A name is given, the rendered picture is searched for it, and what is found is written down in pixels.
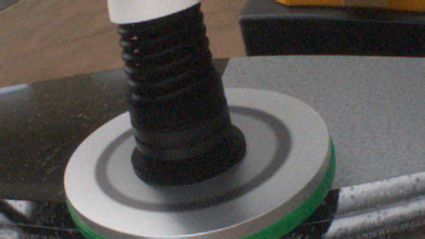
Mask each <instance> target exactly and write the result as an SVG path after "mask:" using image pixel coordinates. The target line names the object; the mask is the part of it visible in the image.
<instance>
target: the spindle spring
mask: <svg viewBox="0 0 425 239"><path fill-rule="evenodd" d="M200 7H201V3H200V1H199V2H198V3H196V4H195V5H193V6H191V7H188V8H186V9H184V10H182V11H180V12H177V13H176V14H174V15H171V16H169V17H166V18H164V19H161V20H158V21H155V22H152V23H149V24H143V25H138V26H133V25H134V24H135V23H126V24H121V23H120V24H119V25H118V27H117V29H118V30H117V32H118V34H119V35H121V37H120V46H121V47H122V48H123V50H122V52H121V56H122V57H121V58H122V59H123V60H124V61H125V62H124V65H123V69H124V71H125V73H126V74H127V76H126V82H127V84H128V87H130V88H132V89H133V90H135V92H134V93H133V94H132V98H131V100H133V101H137V102H140V103H147V104H152V103H159V102H166V101H175V100H178V99H181V98H185V97H188V96H190V95H192V94H193V93H196V92H197V91H199V90H200V89H202V88H203V87H205V86H206V85H207V84H208V83H210V82H211V81H212V79H213V76H214V72H215V67H214V63H213V62H212V59H213V55H212V52H211V51H210V49H209V42H210V41H209V37H208V36H206V35H205V33H206V31H207V30H206V26H205V25H206V24H205V23H204V22H203V21H204V13H203V12H202V10H201V9H200ZM184 22H185V24H183V25H181V26H179V27H178V28H175V29H172V30H170V31H167V32H165V33H162V34H159V35H156V36H152V37H147V38H139V39H137V38H136V39H132V38H134V37H141V36H145V35H148V34H152V33H156V32H159V31H162V30H165V29H168V28H172V27H174V26H177V25H180V24H182V23H184ZM186 35H188V36H187V38H185V39H183V40H181V41H177V42H175V43H173V44H170V43H171V42H173V41H176V40H178V39H180V38H182V37H184V36H186ZM167 44H170V45H168V46H164V47H160V48H157V49H154V50H151V51H143V52H139V50H140V49H146V48H152V47H157V46H163V45H167ZM189 49H191V50H190V51H189V52H187V53H186V54H184V55H182V56H180V57H177V58H174V59H172V60H170V61H167V62H164V63H160V64H151V65H141V64H147V63H153V62H158V61H162V60H165V59H169V58H172V57H175V56H177V55H178V54H180V53H183V52H185V51H187V50H189ZM135 50H137V51H136V52H135ZM192 63H194V64H193V65H190V64H192ZM136 64H137V65H136ZM188 65H190V66H188ZM185 66H188V67H186V68H184V69H182V70H180V71H178V72H176V73H173V74H170V75H166V76H163V77H160V78H157V79H150V80H143V79H138V77H140V78H142V77H155V76H160V75H165V74H168V73H171V72H173V71H175V70H178V69H179V68H182V67H185ZM198 75H199V76H198ZM197 76H198V77H197ZM195 77H197V78H196V79H195V80H193V81H192V82H190V83H187V84H185V85H184V86H182V87H179V88H177V89H174V90H170V91H167V92H161V93H156V94H148V93H142V92H140V91H143V92H152V91H160V90H164V89H169V88H173V87H176V86H179V85H182V84H184V83H186V82H188V81H190V80H192V79H194V78H195ZM137 90H138V91H137Z"/></svg>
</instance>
